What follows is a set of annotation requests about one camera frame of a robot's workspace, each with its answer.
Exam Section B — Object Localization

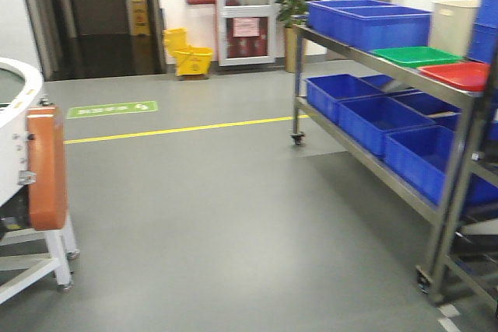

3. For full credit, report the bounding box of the blue bin cart lower back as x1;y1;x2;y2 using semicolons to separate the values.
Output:
305;74;384;124

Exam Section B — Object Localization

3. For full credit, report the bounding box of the blue bin cart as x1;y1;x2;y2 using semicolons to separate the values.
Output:
305;74;384;124
338;96;435;159
384;124;498;207

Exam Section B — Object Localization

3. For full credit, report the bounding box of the yellow mop bucket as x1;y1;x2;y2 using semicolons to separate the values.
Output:
163;28;213;77

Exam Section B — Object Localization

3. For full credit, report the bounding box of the blue bin cart lower middle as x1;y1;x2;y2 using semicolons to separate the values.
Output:
338;96;435;159

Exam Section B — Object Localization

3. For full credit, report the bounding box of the white glass door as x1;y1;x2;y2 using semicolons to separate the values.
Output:
215;0;276;67

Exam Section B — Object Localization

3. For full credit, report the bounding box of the potted green plant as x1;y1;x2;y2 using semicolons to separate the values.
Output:
275;0;319;73

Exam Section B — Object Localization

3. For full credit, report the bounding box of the yellow wet floor sign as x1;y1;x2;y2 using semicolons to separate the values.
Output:
132;0;150;36

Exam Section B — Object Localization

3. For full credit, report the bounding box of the blue bin on cart top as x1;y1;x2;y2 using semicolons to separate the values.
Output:
307;0;431;51

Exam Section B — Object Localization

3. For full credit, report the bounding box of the blue bin cart lower front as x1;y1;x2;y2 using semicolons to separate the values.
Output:
384;124;498;207

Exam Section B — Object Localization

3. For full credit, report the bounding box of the steel trolley cart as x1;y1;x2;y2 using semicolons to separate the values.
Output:
293;26;497;309

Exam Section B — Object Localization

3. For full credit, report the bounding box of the green plastic tray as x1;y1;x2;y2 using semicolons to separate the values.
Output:
370;46;463;68

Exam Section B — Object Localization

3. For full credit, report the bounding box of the orange machine cover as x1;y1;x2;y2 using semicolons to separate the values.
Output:
26;105;68;230

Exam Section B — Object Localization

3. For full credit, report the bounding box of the red plastic tray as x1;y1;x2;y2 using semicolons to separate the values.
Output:
418;61;490;92

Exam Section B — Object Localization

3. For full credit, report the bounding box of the white round machine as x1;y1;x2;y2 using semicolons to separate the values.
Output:
1;58;80;302

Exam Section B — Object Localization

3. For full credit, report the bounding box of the cream plastic basket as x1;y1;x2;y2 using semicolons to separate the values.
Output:
429;0;480;56

